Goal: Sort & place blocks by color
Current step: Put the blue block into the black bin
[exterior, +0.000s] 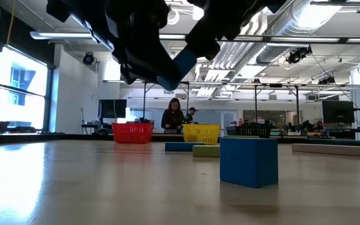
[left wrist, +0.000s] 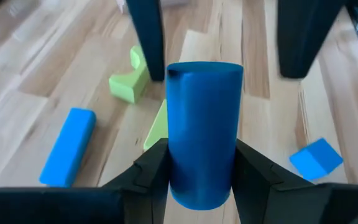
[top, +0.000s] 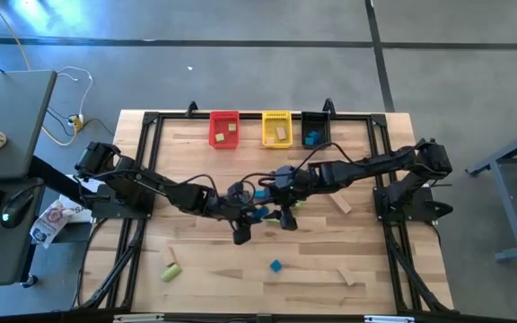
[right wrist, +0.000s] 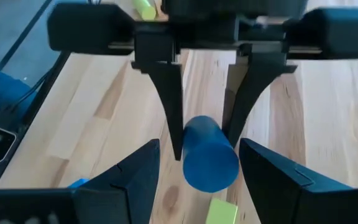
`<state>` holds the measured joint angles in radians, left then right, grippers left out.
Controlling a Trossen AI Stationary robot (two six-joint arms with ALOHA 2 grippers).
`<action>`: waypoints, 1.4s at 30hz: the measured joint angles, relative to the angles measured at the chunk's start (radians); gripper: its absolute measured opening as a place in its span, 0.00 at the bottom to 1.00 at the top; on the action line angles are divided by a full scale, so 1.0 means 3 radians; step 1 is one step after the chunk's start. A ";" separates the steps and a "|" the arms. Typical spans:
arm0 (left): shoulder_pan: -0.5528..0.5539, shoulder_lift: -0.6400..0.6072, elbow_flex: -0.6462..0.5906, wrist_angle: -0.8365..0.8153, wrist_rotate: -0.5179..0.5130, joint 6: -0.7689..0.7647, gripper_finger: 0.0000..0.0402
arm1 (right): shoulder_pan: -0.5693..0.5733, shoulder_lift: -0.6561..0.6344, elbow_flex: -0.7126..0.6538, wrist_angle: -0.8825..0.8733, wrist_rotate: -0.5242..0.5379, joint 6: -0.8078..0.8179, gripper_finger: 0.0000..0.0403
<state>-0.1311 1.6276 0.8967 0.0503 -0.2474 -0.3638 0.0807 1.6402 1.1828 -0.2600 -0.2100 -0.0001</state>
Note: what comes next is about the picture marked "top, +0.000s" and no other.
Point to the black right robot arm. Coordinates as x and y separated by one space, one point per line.
366 168

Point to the yellow power plug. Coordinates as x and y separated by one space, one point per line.
78 120

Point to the long natural wood block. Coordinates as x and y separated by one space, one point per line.
341 204

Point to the light grey desk panel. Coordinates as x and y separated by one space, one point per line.
11 125

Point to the green arch block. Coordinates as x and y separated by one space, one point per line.
299 204

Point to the thin natural wood block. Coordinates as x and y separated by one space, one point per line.
169 255

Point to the red plastic basket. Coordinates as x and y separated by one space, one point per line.
231 142

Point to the crumpled snack bag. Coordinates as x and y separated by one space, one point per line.
49 222

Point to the natural wood rectangular block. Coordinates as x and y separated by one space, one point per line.
346 275
281 133

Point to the black aluminium table frame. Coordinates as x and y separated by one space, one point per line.
249 116

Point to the black plastic basket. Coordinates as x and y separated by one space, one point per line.
305 117

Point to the black desk caster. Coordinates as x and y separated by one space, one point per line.
29 281

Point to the grey metal table frame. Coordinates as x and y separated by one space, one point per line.
512 215

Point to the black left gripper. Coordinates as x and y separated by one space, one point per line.
240 211

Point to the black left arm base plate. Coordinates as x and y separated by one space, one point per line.
106 208

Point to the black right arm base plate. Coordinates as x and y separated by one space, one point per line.
420 211

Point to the green cylinder block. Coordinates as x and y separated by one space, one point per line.
171 272

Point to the blue cylinder block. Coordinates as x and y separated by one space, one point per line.
260 213

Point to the small green cube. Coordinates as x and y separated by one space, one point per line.
232 127
219 137

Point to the silver edge bracket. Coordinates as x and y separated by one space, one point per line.
137 318
388 319

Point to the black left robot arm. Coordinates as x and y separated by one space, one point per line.
151 184

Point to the black frame clamp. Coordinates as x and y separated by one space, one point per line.
191 107
329 106

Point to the white printed box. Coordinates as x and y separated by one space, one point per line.
75 212

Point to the small blue block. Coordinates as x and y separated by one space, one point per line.
315 134

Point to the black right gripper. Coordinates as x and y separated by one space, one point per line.
292 184

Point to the yellow plastic basket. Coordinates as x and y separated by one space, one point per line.
277 116

